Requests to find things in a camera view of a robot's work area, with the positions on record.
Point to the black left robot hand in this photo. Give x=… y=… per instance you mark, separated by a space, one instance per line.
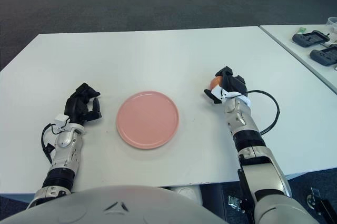
x=75 y=106

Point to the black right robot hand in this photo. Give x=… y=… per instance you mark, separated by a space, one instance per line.
x=237 y=84

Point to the red yellow apple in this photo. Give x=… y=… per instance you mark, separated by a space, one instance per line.
x=216 y=82

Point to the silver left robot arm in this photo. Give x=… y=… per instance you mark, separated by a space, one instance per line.
x=65 y=153

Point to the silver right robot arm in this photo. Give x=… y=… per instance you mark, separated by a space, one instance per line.
x=245 y=121

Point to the round pink plate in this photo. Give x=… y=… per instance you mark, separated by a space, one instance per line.
x=147 y=121

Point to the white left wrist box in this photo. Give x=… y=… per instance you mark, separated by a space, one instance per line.
x=61 y=119

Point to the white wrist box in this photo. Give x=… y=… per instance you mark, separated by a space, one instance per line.
x=61 y=119
x=218 y=91

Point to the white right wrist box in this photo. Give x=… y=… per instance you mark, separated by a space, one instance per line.
x=218 y=91

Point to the grey handheld controller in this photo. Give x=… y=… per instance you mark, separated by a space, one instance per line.
x=322 y=56
x=302 y=40

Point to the small green packet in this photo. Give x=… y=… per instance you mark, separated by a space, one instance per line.
x=302 y=30

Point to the grey robot torso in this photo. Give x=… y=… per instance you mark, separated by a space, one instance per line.
x=118 y=208

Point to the clear plastic container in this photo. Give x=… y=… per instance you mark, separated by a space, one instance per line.
x=333 y=23

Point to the glossy white robot hip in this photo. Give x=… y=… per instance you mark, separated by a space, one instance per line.
x=187 y=192

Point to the black wheeled stand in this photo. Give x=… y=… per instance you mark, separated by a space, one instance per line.
x=322 y=204

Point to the white table frame beam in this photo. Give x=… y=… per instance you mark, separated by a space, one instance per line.
x=310 y=173

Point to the silver metal bracket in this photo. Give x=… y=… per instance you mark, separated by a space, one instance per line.
x=234 y=203

